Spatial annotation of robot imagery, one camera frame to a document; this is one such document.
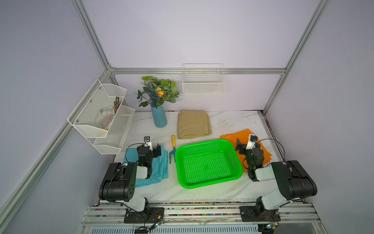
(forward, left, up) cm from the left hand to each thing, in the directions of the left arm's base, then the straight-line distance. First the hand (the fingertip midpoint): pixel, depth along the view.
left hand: (150, 145), depth 95 cm
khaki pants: (+20, -28, -1) cm, 34 cm away
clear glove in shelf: (+2, +19, +26) cm, 32 cm away
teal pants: (-13, -8, -2) cm, 16 cm away
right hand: (+1, -62, +4) cm, 62 cm away
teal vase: (+20, -4, +6) cm, 22 cm away
